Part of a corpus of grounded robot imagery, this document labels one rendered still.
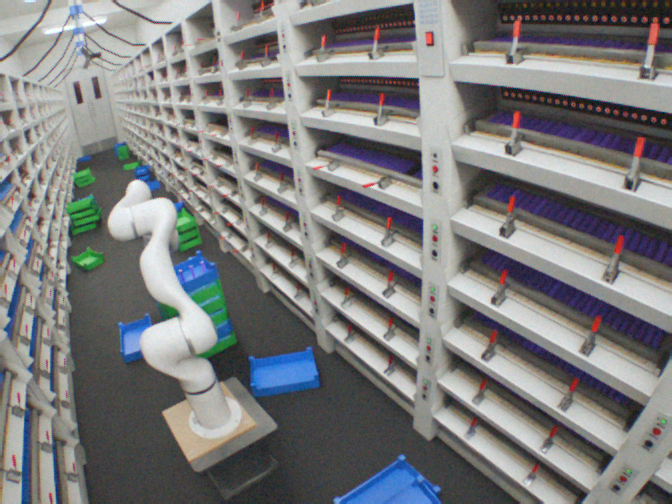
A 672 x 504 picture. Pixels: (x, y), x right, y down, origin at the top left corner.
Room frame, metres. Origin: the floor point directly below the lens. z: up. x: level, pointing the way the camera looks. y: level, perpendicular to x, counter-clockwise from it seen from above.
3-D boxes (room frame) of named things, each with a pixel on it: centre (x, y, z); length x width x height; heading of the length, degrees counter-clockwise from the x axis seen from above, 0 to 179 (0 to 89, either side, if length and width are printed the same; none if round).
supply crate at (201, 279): (1.60, 0.74, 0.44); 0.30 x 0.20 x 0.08; 129
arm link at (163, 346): (0.84, 0.50, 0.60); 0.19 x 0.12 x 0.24; 116
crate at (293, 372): (1.33, 0.29, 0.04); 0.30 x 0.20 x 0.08; 99
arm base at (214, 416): (0.85, 0.46, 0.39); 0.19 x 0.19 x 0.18
